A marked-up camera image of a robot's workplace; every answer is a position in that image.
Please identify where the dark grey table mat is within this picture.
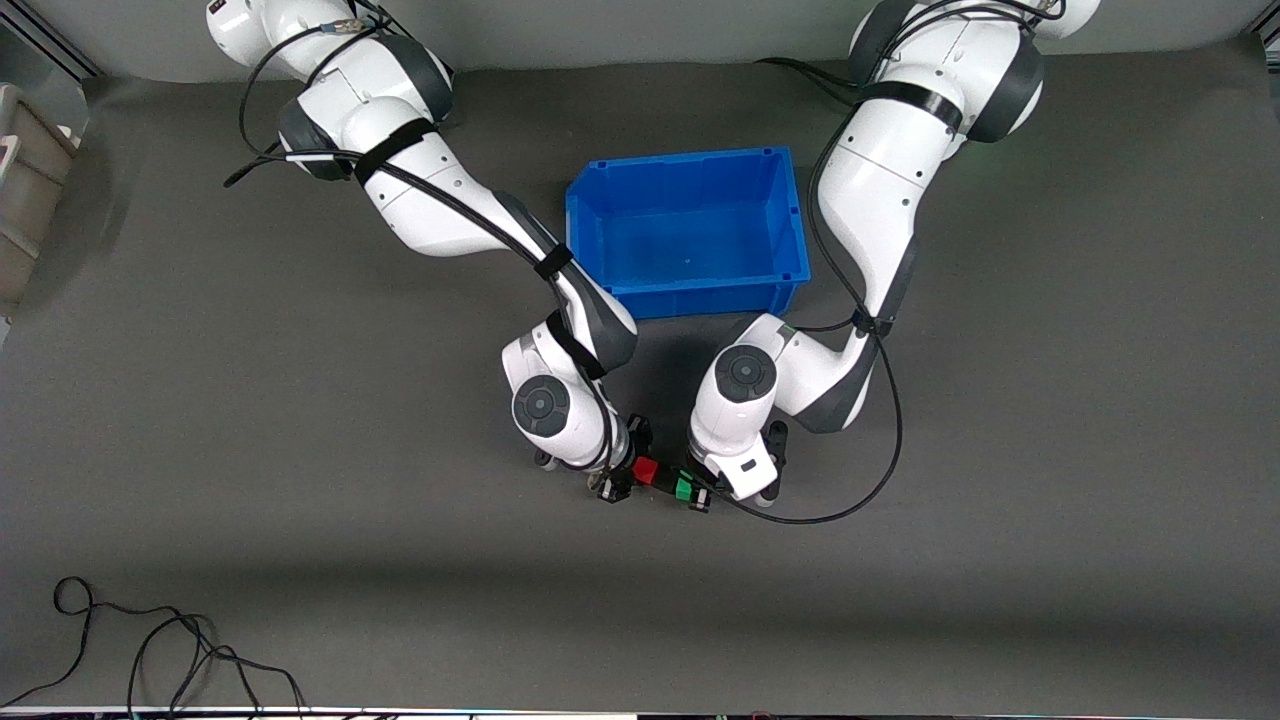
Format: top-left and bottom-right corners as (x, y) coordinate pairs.
(0, 38), (1280, 717)

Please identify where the blue plastic bin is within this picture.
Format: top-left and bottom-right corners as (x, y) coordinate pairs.
(564, 146), (812, 323)

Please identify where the beige box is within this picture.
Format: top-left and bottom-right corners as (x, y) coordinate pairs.
(0, 83), (83, 316)

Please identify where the black left arm wrist cable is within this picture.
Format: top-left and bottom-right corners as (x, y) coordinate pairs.
(715, 0), (1061, 527)

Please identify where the black arm wrist cable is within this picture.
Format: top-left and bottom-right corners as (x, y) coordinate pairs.
(715, 0), (1061, 527)
(222, 0), (623, 471)

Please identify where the black right arm wrist cable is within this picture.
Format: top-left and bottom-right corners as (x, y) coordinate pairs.
(222, 0), (623, 471)

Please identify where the black left arm base cable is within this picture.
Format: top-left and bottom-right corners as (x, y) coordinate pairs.
(753, 56), (863, 108)

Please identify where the loose black tangled cable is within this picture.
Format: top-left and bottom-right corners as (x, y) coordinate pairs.
(0, 576), (309, 717)

